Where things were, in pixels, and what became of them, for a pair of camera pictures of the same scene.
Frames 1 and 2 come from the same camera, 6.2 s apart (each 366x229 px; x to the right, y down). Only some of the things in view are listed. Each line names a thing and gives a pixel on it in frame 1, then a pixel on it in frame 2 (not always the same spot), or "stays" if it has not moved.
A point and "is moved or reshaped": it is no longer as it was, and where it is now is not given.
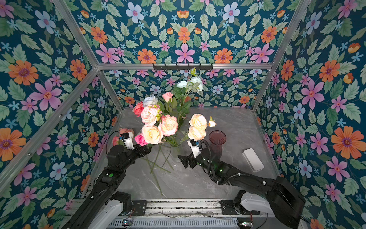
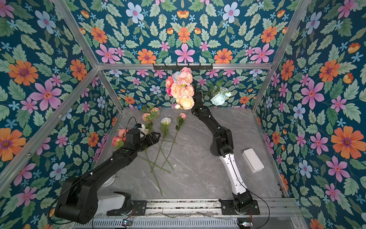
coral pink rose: x=138 y=108 -> x=169 y=82
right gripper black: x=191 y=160 -> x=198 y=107
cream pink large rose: x=152 y=134 is moved or reshaped
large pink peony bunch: x=168 y=123 -> x=181 y=85
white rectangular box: x=253 y=160 stays
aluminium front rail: x=183 y=207 stays
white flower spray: x=183 y=88 -> x=220 y=94
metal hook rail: x=182 y=67 stays
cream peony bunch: x=198 y=123 -> x=187 y=102
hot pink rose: x=140 y=140 is moved or reshaped
